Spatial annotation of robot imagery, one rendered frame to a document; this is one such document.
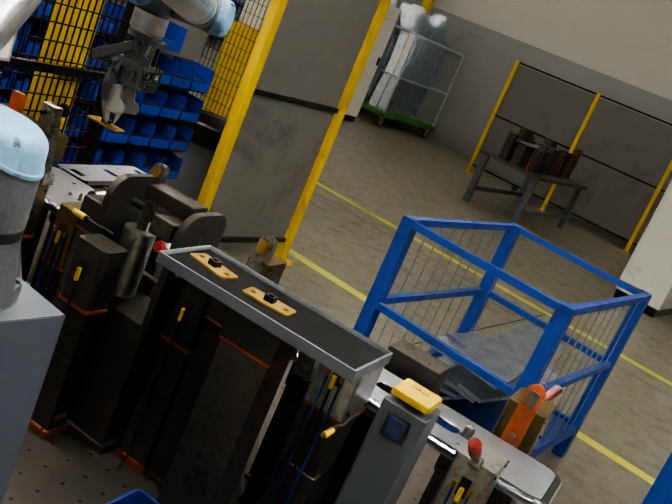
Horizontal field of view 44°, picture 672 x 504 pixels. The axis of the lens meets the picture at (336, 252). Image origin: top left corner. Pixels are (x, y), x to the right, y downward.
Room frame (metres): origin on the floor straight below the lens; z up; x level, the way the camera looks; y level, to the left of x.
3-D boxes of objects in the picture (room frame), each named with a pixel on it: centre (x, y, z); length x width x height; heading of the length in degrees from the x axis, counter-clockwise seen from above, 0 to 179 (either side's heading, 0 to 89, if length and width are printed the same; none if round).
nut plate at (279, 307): (1.20, 0.06, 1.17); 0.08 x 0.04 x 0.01; 73
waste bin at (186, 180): (4.96, 0.96, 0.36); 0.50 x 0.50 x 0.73
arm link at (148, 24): (1.77, 0.55, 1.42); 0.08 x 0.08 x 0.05
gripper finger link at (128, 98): (1.79, 0.54, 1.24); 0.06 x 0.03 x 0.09; 68
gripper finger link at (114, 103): (1.75, 0.56, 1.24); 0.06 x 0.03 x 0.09; 68
